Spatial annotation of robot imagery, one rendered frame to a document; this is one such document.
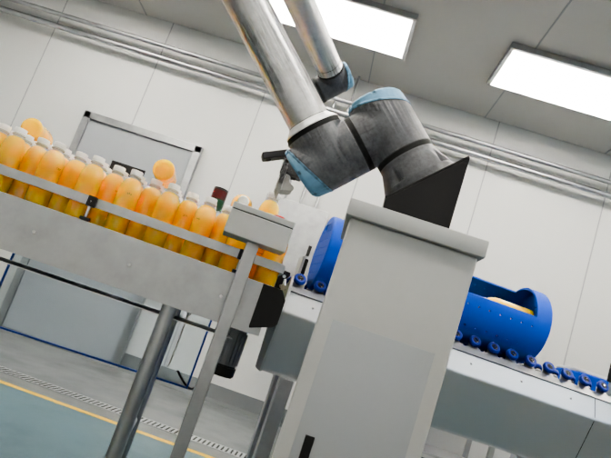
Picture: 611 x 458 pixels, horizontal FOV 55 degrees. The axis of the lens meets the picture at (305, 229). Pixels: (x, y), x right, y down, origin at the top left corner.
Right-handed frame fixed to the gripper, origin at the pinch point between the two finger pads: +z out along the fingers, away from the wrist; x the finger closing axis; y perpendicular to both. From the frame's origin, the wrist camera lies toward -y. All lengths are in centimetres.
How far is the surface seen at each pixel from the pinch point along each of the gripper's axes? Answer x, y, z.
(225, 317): -18.3, -2.2, 44.8
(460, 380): -1, 83, 39
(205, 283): -10.3, -11.5, 36.7
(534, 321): -2, 103, 11
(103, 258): -10, -44, 40
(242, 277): -18.4, -1.6, 31.8
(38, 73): 411, -248, -126
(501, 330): 0, 93, 18
